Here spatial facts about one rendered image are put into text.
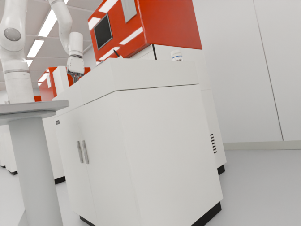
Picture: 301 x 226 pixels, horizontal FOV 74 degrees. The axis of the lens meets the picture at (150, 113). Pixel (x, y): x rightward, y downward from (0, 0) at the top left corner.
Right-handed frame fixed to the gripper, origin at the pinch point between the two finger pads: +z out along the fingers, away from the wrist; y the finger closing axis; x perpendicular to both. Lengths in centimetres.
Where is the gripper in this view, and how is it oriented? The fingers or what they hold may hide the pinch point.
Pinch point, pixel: (75, 80)
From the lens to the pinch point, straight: 137.7
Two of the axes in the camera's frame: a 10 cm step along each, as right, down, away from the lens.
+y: -7.6, -0.7, -6.4
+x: 6.4, -1.4, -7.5
